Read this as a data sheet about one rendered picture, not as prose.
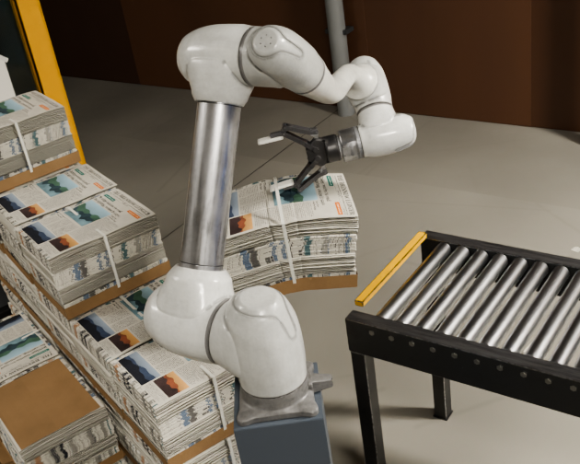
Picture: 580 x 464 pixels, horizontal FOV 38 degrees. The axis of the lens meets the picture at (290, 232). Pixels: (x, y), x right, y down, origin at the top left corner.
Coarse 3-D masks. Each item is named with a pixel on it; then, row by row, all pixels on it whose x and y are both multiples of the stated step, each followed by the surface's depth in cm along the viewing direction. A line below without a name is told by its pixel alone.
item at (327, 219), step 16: (288, 176) 247; (336, 176) 247; (304, 192) 237; (320, 192) 237; (336, 192) 237; (304, 208) 229; (320, 208) 228; (336, 208) 228; (352, 208) 228; (304, 224) 224; (320, 224) 225; (336, 224) 225; (352, 224) 226; (304, 240) 227; (320, 240) 227; (336, 240) 227; (352, 240) 228; (304, 256) 229; (320, 256) 229; (336, 256) 229; (352, 256) 230; (304, 272) 231; (320, 272) 232; (336, 272) 232; (352, 272) 233
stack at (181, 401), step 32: (32, 288) 286; (32, 320) 315; (64, 320) 266; (96, 320) 260; (128, 320) 258; (96, 352) 249; (128, 352) 244; (160, 352) 241; (128, 384) 233; (160, 384) 228; (192, 384) 227; (224, 384) 232; (128, 416) 248; (160, 416) 222; (192, 416) 229; (224, 416) 235; (128, 448) 265; (160, 448) 231; (224, 448) 240
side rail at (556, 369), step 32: (352, 320) 246; (384, 320) 244; (384, 352) 245; (416, 352) 238; (448, 352) 231; (480, 352) 226; (512, 352) 224; (480, 384) 230; (512, 384) 223; (544, 384) 217; (576, 384) 211; (576, 416) 216
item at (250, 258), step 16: (240, 192) 245; (256, 192) 242; (240, 208) 237; (256, 208) 234; (240, 224) 229; (256, 224) 226; (240, 240) 225; (256, 240) 225; (272, 240) 226; (240, 256) 227; (256, 256) 228; (272, 256) 228; (240, 272) 229; (256, 272) 230; (272, 272) 230; (240, 288) 232
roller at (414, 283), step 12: (432, 252) 273; (444, 252) 273; (420, 264) 269; (432, 264) 267; (420, 276) 262; (408, 288) 257; (420, 288) 262; (396, 300) 252; (408, 300) 255; (384, 312) 248; (396, 312) 250
